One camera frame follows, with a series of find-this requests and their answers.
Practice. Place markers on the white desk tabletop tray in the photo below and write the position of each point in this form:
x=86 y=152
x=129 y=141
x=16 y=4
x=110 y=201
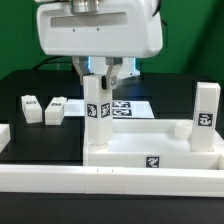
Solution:
x=153 y=143

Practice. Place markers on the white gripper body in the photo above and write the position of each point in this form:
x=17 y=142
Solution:
x=118 y=28

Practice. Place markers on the white left fence block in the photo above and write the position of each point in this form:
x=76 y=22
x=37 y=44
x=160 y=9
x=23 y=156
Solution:
x=4 y=136

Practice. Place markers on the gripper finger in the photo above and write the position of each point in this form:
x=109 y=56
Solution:
x=109 y=80
x=81 y=64

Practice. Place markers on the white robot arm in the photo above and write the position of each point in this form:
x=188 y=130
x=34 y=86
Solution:
x=98 y=64

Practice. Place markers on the white marker sheet with tags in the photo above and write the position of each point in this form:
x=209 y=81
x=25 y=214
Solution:
x=120 y=109

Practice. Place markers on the white front fence bar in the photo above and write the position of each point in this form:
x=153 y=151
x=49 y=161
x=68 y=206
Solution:
x=105 y=180

